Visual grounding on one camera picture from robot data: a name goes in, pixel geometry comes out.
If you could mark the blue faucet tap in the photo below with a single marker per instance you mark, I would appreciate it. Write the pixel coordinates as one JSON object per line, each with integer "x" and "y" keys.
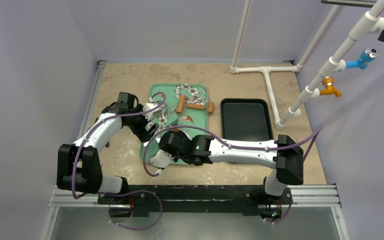
{"x": 361, "y": 59}

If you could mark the white pvc pipe frame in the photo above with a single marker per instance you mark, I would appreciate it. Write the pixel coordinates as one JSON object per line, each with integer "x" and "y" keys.
{"x": 336, "y": 40}

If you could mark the orange faucet tap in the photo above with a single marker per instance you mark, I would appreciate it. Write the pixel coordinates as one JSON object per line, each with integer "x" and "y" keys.
{"x": 329, "y": 88}

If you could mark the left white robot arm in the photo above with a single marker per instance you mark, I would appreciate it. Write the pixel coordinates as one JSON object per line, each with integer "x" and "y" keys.
{"x": 78, "y": 164}

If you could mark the aluminium frame rail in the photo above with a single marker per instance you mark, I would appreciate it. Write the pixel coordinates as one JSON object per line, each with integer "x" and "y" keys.
{"x": 53, "y": 211}

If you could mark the wooden rolling pin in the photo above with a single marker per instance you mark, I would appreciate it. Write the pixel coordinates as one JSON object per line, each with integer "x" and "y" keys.
{"x": 208, "y": 108}

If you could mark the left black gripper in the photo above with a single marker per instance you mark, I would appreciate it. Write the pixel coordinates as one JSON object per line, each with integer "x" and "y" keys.
{"x": 141, "y": 133}

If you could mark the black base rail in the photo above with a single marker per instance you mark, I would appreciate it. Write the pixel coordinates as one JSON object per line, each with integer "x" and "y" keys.
{"x": 248, "y": 200}

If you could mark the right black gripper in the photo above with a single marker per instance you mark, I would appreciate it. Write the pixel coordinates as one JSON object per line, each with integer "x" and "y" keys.
{"x": 165, "y": 144}

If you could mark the black baking tray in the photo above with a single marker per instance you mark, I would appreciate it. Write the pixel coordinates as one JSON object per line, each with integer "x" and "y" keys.
{"x": 245, "y": 119}

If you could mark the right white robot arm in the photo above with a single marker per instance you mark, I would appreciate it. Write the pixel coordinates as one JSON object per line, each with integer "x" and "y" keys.
{"x": 283, "y": 156}

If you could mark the green floral tray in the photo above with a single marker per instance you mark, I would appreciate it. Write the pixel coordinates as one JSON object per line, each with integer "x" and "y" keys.
{"x": 174, "y": 111}

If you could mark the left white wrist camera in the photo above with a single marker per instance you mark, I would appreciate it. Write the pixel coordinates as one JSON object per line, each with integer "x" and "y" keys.
{"x": 149, "y": 109}

